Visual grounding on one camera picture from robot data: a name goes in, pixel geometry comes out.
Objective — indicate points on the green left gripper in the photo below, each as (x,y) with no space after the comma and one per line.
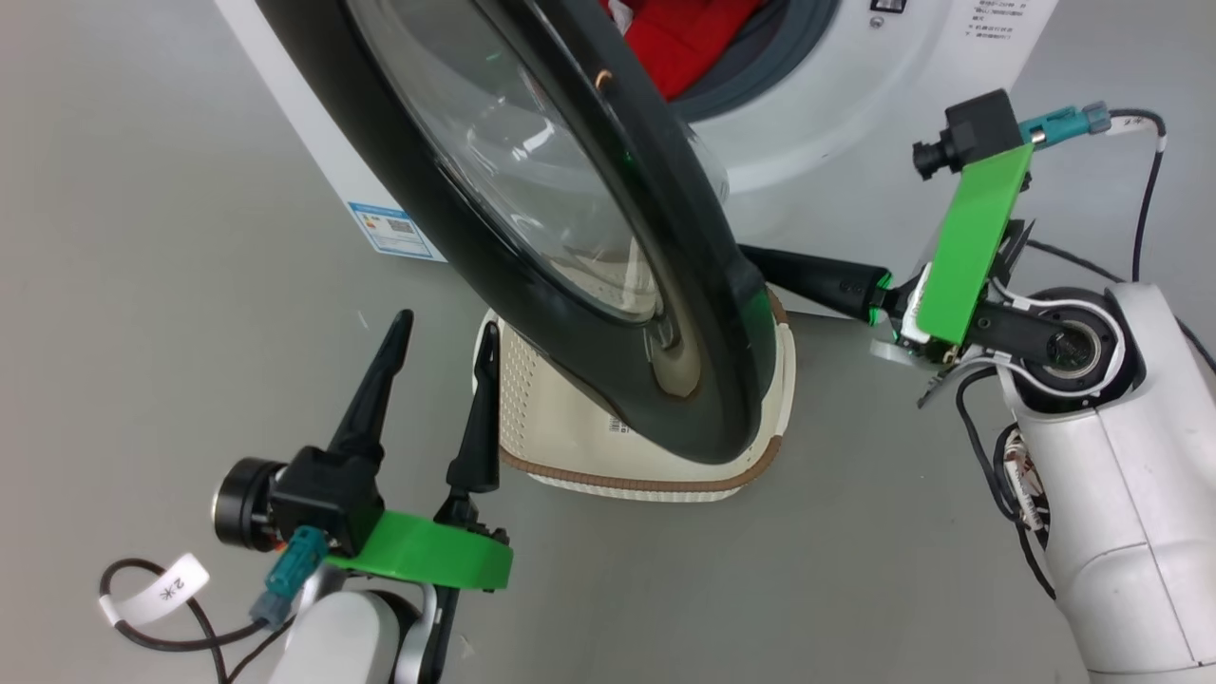
(427,556)

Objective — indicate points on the black round glass washer door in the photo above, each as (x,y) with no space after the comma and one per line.
(427,218)

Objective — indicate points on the cream perforated laundry basket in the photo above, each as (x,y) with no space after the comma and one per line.
(570,446)

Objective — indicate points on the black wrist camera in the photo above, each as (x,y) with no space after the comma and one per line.
(978,128)
(323,499)

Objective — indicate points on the blue energy label sticker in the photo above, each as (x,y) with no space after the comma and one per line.
(389,230)

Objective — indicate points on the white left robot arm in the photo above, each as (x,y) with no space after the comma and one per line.
(332,636)

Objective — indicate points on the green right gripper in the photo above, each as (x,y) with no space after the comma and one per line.
(969,256)

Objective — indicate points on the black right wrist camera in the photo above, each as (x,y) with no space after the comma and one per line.
(978,128)

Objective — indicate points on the white front-load washing machine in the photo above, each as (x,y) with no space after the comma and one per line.
(855,95)

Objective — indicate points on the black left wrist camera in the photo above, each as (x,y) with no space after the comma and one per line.
(323,499)

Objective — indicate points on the red cloth garment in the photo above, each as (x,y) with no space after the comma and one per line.
(684,38)

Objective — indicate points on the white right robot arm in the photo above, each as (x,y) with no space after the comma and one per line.
(1121,494)

